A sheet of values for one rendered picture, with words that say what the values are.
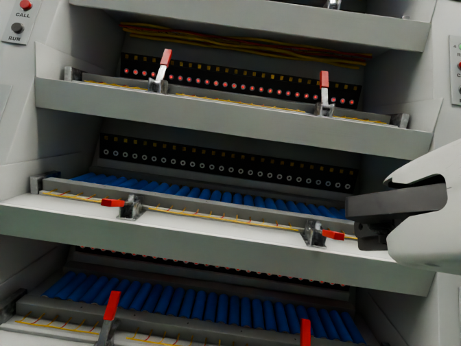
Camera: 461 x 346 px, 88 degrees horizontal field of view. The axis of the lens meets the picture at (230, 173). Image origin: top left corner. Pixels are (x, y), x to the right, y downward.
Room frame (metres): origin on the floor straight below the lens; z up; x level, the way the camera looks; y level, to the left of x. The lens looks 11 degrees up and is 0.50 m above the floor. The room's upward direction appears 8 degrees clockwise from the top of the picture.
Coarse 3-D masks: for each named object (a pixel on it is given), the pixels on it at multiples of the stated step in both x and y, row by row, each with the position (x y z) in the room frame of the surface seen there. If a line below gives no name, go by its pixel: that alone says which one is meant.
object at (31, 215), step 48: (0, 192) 0.34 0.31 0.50; (288, 192) 0.50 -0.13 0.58; (336, 192) 0.49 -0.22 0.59; (48, 240) 0.35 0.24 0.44; (96, 240) 0.35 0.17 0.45; (144, 240) 0.34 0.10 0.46; (192, 240) 0.34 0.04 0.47; (240, 240) 0.33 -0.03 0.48; (288, 240) 0.35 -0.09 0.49; (336, 240) 0.37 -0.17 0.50; (384, 288) 0.35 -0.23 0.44
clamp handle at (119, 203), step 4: (128, 196) 0.34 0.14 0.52; (132, 196) 0.34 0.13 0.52; (104, 200) 0.28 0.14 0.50; (108, 200) 0.28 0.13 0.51; (112, 200) 0.28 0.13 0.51; (116, 200) 0.29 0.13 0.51; (120, 200) 0.30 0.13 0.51; (128, 200) 0.35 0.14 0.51; (132, 200) 0.35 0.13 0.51; (104, 204) 0.28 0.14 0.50; (108, 204) 0.28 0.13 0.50; (112, 204) 0.28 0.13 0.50; (116, 204) 0.29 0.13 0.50; (120, 204) 0.30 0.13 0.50; (124, 204) 0.32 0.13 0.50; (128, 204) 0.33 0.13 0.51; (132, 204) 0.34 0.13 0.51
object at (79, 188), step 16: (48, 192) 0.37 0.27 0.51; (64, 192) 0.37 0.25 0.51; (80, 192) 0.38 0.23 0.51; (96, 192) 0.38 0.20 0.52; (112, 192) 0.38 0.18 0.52; (128, 192) 0.38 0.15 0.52; (144, 192) 0.38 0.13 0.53; (176, 208) 0.38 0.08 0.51; (192, 208) 0.38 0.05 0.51; (208, 208) 0.38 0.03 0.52; (224, 208) 0.38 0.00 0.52; (240, 208) 0.38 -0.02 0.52; (256, 208) 0.38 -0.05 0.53; (256, 224) 0.37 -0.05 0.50; (288, 224) 0.38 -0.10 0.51; (304, 224) 0.38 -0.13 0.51; (336, 224) 0.38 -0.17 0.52; (352, 224) 0.37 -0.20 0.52
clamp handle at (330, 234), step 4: (316, 224) 0.34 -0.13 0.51; (320, 224) 0.34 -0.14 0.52; (316, 228) 0.34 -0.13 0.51; (316, 232) 0.33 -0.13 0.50; (320, 232) 0.32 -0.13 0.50; (324, 232) 0.30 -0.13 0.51; (328, 232) 0.29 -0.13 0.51; (332, 232) 0.28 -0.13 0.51; (336, 232) 0.28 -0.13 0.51; (324, 236) 0.30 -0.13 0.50; (328, 236) 0.29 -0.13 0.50; (332, 236) 0.28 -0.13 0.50; (336, 236) 0.28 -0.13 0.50; (340, 236) 0.28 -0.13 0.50
